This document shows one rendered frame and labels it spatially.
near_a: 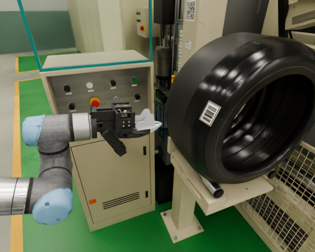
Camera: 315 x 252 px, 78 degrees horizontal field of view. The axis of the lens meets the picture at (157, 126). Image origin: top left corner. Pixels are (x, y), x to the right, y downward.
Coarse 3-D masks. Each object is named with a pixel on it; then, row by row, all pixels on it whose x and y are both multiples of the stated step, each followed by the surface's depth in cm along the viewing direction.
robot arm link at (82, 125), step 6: (72, 114) 50; (78, 114) 50; (84, 114) 50; (72, 120) 48; (78, 120) 49; (84, 120) 49; (90, 120) 50; (78, 126) 48; (84, 126) 49; (90, 126) 50; (78, 132) 49; (84, 132) 49; (90, 132) 51; (78, 138) 50; (84, 138) 51
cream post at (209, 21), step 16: (208, 0) 74; (224, 0) 76; (208, 16) 77; (224, 16) 80; (192, 32) 81; (208, 32) 80; (192, 48) 84; (176, 176) 132; (176, 192) 138; (176, 208) 145; (192, 208) 145; (176, 224) 152
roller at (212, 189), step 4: (180, 152) 98; (192, 168) 89; (196, 172) 85; (200, 176) 83; (204, 180) 80; (208, 180) 79; (208, 184) 78; (212, 184) 77; (216, 184) 77; (208, 188) 78; (212, 188) 76; (216, 188) 75; (220, 188) 76; (212, 192) 76; (216, 192) 75; (220, 192) 75; (216, 196) 75; (220, 196) 77
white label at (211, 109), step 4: (208, 100) 53; (208, 104) 53; (212, 104) 53; (216, 104) 52; (204, 108) 54; (208, 108) 53; (212, 108) 53; (216, 108) 52; (204, 112) 54; (208, 112) 54; (212, 112) 53; (216, 112) 52; (200, 116) 55; (204, 116) 54; (208, 116) 54; (212, 116) 53; (204, 120) 54; (208, 120) 54; (212, 120) 53; (208, 124) 54
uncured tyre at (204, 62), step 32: (192, 64) 64; (224, 64) 54; (256, 64) 51; (288, 64) 53; (192, 96) 59; (224, 96) 52; (256, 96) 93; (288, 96) 83; (192, 128) 58; (224, 128) 56; (256, 128) 96; (288, 128) 84; (192, 160) 65; (224, 160) 91; (256, 160) 87
